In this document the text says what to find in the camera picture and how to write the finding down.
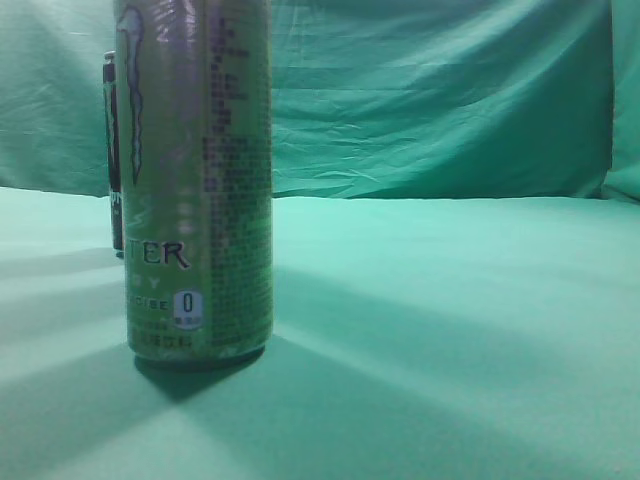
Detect green backdrop cloth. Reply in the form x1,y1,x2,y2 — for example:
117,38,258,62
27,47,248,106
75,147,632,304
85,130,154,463
1,1,639,199

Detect green Monster energy can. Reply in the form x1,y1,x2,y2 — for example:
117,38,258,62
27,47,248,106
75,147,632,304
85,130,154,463
114,1,274,367

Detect green table cloth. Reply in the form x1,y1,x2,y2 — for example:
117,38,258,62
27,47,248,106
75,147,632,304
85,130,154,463
1,189,639,479

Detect black Monster energy can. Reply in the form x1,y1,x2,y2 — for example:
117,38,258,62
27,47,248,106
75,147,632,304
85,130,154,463
102,51,124,258

